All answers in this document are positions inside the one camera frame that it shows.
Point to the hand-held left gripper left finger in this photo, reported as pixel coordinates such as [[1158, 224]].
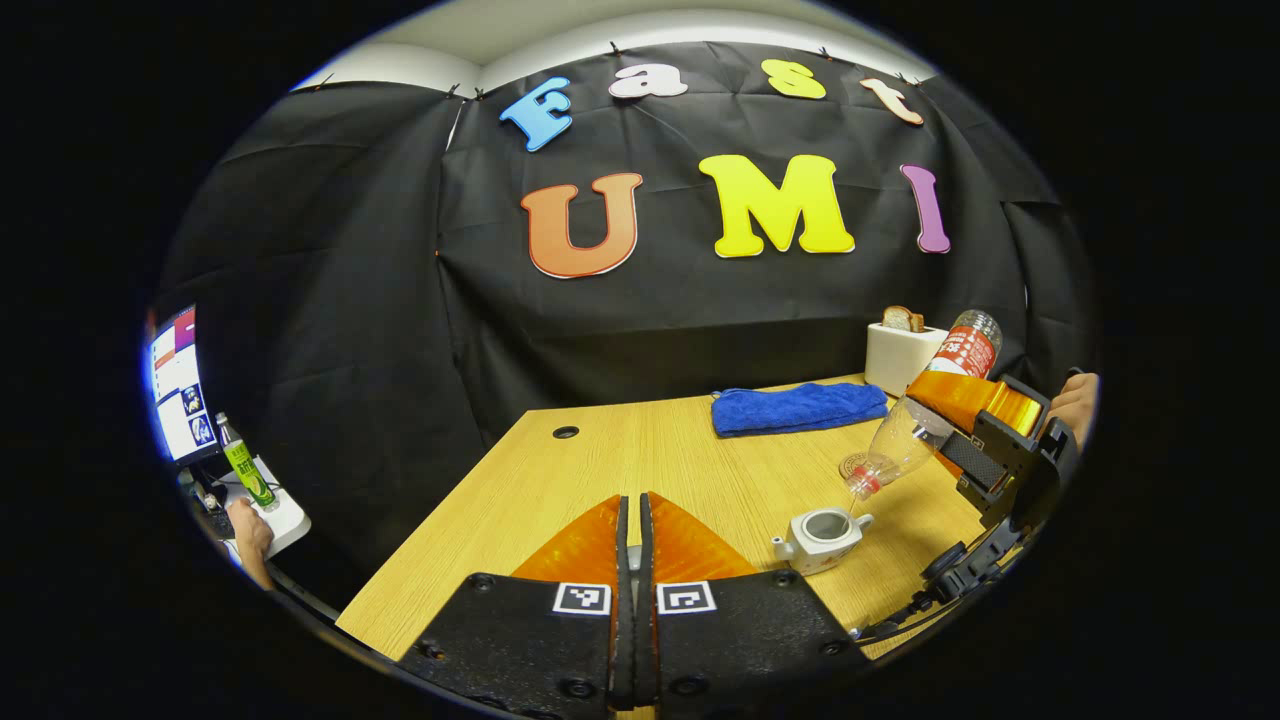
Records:
[[540, 640]]

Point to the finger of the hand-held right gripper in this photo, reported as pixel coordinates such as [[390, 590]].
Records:
[[975, 397], [972, 462]]

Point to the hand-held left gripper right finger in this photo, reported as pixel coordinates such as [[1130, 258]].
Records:
[[730, 635]]

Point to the clear plastic water bottle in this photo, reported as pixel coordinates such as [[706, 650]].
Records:
[[905, 440]]

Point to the round beige coaster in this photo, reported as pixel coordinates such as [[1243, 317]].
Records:
[[852, 462]]

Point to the white teacup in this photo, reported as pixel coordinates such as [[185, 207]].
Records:
[[825, 540]]

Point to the green drink bottle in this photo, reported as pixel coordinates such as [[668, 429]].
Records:
[[248, 470]]

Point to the white toaster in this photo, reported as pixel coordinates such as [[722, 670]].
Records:
[[895, 360]]

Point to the light bread slice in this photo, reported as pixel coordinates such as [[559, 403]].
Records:
[[897, 319]]

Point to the blue towel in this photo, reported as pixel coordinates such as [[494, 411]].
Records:
[[800, 408]]

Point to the white side table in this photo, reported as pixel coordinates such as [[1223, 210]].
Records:
[[285, 515]]

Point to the computer monitor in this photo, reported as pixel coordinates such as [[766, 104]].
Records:
[[180, 390]]

